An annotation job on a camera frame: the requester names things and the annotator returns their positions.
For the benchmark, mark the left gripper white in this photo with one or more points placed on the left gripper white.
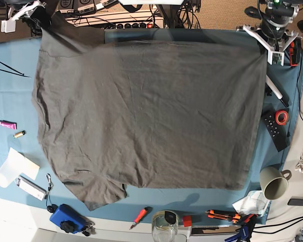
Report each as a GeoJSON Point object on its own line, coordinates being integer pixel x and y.
{"type": "Point", "coordinates": [276, 40]}

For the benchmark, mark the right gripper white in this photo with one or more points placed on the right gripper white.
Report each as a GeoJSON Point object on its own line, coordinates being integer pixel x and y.
{"type": "Point", "coordinates": [33, 10]}

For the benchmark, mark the grey T-shirt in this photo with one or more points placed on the grey T-shirt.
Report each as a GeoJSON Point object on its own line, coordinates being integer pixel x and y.
{"type": "Point", "coordinates": [150, 114]}

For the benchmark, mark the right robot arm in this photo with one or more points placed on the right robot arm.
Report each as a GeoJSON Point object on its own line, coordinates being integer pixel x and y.
{"type": "Point", "coordinates": [33, 11]}

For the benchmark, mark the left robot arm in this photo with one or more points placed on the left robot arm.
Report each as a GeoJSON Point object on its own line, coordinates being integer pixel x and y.
{"type": "Point", "coordinates": [276, 13]}

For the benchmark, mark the orange black clamp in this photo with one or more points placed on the orange black clamp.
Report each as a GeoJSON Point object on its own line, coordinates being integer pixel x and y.
{"type": "Point", "coordinates": [295, 52]}

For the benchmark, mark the white marker pen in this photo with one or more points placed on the white marker pen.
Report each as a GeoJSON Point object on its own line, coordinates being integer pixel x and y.
{"type": "Point", "coordinates": [276, 91]}

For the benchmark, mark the small black clip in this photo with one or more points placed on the small black clip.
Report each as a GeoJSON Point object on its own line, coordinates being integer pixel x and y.
{"type": "Point", "coordinates": [268, 91]}

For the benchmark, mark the short black zip tie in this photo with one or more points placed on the short black zip tie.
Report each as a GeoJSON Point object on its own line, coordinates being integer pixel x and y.
{"type": "Point", "coordinates": [13, 73]}

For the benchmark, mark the long black zip tie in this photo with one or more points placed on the long black zip tie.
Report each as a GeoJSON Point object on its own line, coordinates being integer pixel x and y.
{"type": "Point", "coordinates": [12, 69]}

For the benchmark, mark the red tape roll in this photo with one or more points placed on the red tape roll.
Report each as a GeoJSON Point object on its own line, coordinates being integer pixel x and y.
{"type": "Point", "coordinates": [281, 117]}

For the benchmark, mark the black remote control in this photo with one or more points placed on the black remote control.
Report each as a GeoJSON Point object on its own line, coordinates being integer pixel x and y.
{"type": "Point", "coordinates": [276, 131]}

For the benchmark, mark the pink tube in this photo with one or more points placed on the pink tube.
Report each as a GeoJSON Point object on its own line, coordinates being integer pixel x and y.
{"type": "Point", "coordinates": [7, 124]}

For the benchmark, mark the yellow lighter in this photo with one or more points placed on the yellow lighter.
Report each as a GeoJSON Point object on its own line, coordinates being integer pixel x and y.
{"type": "Point", "coordinates": [19, 134]}

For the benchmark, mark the grey-green mug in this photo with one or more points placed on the grey-green mug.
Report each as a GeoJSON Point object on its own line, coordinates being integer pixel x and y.
{"type": "Point", "coordinates": [274, 183]}

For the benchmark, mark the black power strip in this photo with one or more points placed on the black power strip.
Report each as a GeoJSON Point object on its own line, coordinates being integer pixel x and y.
{"type": "Point", "coordinates": [142, 25]}

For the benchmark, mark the white paper sheet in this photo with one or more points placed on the white paper sheet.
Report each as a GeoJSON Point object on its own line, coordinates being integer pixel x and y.
{"type": "Point", "coordinates": [14, 165]}

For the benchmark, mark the black power adapter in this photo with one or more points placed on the black power adapter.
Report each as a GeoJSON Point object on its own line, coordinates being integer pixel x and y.
{"type": "Point", "coordinates": [295, 202]}

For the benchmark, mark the clear plastic bag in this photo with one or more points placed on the clear plastic bag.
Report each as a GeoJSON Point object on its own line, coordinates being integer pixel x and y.
{"type": "Point", "coordinates": [254, 203]}

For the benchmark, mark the white rectangular device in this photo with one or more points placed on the white rectangular device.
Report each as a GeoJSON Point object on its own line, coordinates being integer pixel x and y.
{"type": "Point", "coordinates": [31, 188]}

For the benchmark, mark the orange black utility knife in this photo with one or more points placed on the orange black utility knife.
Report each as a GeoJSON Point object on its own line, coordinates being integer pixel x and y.
{"type": "Point", "coordinates": [223, 215]}

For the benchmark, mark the blue black clamp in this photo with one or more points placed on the blue black clamp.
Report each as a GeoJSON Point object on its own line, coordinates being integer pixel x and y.
{"type": "Point", "coordinates": [245, 232]}

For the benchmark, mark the red cube block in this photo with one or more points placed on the red cube block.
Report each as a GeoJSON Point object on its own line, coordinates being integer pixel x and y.
{"type": "Point", "coordinates": [187, 221]}

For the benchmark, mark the clear glass jar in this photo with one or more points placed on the clear glass jar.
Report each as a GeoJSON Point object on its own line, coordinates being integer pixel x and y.
{"type": "Point", "coordinates": [164, 226]}

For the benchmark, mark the blue box with knob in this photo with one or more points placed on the blue box with knob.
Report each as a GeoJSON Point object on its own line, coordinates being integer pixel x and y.
{"type": "Point", "coordinates": [67, 219]}

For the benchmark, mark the red handled screwdriver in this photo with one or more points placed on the red handled screwdriver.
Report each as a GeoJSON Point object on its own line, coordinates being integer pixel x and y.
{"type": "Point", "coordinates": [140, 216]}

